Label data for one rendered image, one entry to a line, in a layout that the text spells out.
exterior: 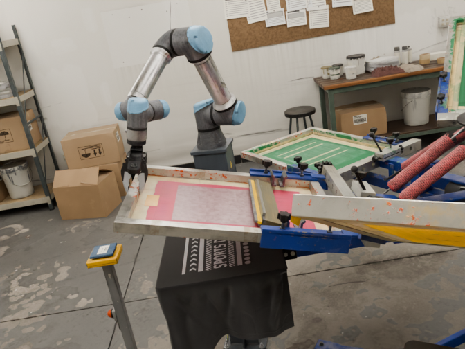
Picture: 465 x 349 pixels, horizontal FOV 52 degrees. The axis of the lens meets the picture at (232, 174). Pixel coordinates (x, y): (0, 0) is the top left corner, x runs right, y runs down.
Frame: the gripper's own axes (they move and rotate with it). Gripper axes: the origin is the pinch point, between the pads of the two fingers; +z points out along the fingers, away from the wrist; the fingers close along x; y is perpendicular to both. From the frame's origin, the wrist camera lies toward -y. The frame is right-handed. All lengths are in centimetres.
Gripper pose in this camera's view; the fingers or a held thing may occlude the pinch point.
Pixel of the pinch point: (133, 191)
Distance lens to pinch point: 187.8
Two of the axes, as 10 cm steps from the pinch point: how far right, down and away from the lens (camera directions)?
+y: -0.4, -3.4, 9.4
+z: -1.0, 9.4, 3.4
